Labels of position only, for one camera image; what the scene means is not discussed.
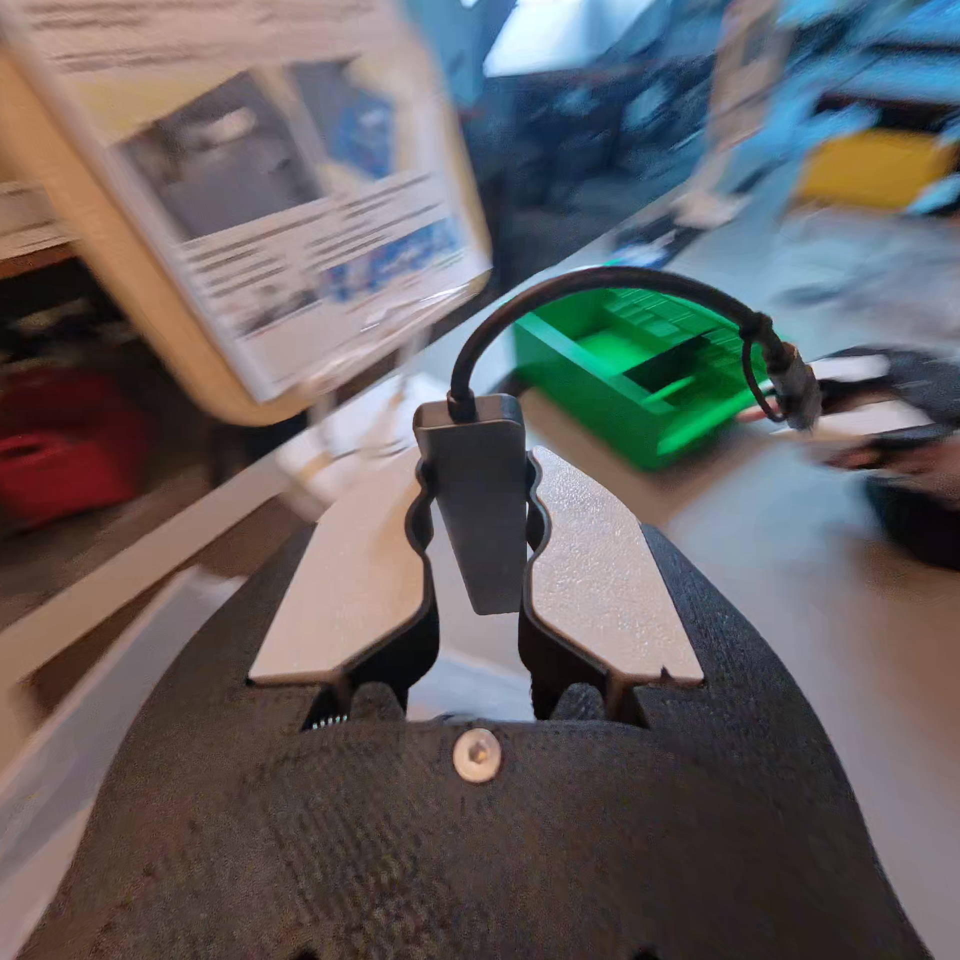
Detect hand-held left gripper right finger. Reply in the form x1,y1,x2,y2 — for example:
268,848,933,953
517,444,708,693

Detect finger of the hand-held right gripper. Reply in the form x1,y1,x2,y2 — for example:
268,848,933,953
813,354,897,385
813,401,960,468

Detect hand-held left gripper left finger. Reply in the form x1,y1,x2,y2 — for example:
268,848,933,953
246,448,440,687

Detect grey usb hub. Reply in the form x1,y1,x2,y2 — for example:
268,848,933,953
412,393,526,616

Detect black short hub cable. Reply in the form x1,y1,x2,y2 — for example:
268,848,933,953
447,266,822,435

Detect green plastic box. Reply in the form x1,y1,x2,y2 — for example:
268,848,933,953
513,288,774,472

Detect yellow box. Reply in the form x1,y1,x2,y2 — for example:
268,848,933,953
795,127,960,215

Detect red container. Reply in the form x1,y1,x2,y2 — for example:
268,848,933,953
0,367,151,526

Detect printed sign in clear holder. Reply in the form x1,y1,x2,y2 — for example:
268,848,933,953
0,0,496,406

